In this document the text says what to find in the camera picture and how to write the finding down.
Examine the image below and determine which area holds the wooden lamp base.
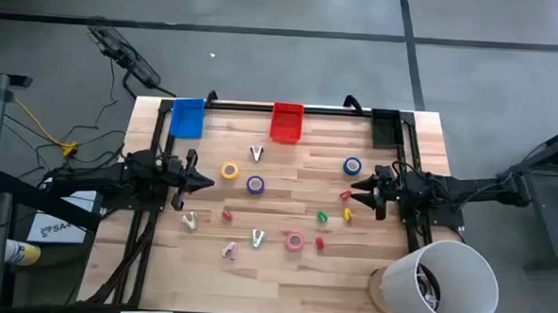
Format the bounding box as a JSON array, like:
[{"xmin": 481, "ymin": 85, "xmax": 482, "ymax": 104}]
[{"xmin": 366, "ymin": 266, "xmax": 398, "ymax": 313}]

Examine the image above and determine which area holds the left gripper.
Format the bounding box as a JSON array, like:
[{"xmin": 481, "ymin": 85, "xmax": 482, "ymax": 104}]
[{"xmin": 165, "ymin": 147, "xmax": 217, "ymax": 213}]

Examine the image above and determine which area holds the black side desk frame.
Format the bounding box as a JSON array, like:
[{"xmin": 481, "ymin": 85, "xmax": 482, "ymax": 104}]
[{"xmin": 491, "ymin": 116, "xmax": 558, "ymax": 274}]

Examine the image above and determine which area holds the pink staple remover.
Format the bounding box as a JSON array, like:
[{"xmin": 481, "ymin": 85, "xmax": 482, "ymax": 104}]
[{"xmin": 221, "ymin": 240, "xmax": 238, "ymax": 261}]

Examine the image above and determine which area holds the yellow floor cable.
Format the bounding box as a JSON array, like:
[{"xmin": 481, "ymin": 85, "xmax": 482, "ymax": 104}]
[{"xmin": 0, "ymin": 72, "xmax": 84, "ymax": 159}]

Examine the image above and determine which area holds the black wire floor fan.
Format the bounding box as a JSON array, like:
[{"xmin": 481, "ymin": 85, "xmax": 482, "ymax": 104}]
[{"xmin": 83, "ymin": 14, "xmax": 180, "ymax": 101}]

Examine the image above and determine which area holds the cream staple remover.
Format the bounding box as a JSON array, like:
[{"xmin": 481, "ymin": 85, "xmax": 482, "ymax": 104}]
[{"xmin": 181, "ymin": 211, "xmax": 199, "ymax": 231}]

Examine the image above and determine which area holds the white cardboard box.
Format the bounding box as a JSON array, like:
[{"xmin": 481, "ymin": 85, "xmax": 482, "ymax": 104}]
[{"xmin": 25, "ymin": 187, "xmax": 99, "ymax": 247}]

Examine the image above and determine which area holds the pink tape roll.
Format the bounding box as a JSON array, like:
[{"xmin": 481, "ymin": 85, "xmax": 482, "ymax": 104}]
[{"xmin": 285, "ymin": 229, "xmax": 307, "ymax": 253}]

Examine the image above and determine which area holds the yellow tape roll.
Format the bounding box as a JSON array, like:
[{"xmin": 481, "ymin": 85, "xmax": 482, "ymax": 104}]
[{"xmin": 220, "ymin": 160, "xmax": 241, "ymax": 181}]

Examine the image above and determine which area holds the red plastic basket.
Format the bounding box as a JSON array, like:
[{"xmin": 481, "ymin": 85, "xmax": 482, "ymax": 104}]
[{"xmin": 269, "ymin": 102, "xmax": 305, "ymax": 145}]

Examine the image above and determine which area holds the white lamp shade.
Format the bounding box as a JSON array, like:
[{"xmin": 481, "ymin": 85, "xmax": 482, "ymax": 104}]
[{"xmin": 378, "ymin": 237, "xmax": 501, "ymax": 313}]

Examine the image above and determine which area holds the black aluminium table frame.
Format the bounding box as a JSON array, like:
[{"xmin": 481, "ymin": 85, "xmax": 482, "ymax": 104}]
[{"xmin": 77, "ymin": 93, "xmax": 440, "ymax": 313}]

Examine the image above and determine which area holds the black plastic basket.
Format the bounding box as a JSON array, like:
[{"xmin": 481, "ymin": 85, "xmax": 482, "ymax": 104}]
[{"xmin": 369, "ymin": 107, "xmax": 407, "ymax": 151}]

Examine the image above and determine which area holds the black floor cable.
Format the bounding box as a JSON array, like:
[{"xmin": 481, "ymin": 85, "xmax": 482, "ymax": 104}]
[{"xmin": 0, "ymin": 52, "xmax": 131, "ymax": 189}]

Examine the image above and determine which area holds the black diagonal brace beam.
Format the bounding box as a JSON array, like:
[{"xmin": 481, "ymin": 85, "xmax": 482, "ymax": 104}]
[{"xmin": 0, "ymin": 169, "xmax": 106, "ymax": 233}]

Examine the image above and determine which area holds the blue plastic basket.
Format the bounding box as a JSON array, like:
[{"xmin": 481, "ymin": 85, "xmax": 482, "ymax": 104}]
[{"xmin": 169, "ymin": 96, "xmax": 206, "ymax": 140}]

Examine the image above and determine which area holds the lamp inner wire fitting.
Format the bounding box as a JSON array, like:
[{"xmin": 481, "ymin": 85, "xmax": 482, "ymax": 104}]
[{"xmin": 413, "ymin": 264, "xmax": 444, "ymax": 312}]

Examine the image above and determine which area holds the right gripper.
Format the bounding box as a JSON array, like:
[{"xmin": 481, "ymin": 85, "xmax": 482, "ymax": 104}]
[{"xmin": 349, "ymin": 162, "xmax": 405, "ymax": 223}]

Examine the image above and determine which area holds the yellow and white can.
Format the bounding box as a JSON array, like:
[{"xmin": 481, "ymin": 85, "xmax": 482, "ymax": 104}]
[{"xmin": 3, "ymin": 238, "xmax": 42, "ymax": 268}]

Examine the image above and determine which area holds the blue tape roll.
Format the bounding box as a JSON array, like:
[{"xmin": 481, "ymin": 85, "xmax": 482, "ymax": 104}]
[
  {"xmin": 342, "ymin": 156, "xmax": 363, "ymax": 177},
  {"xmin": 245, "ymin": 174, "xmax": 266, "ymax": 195}
]

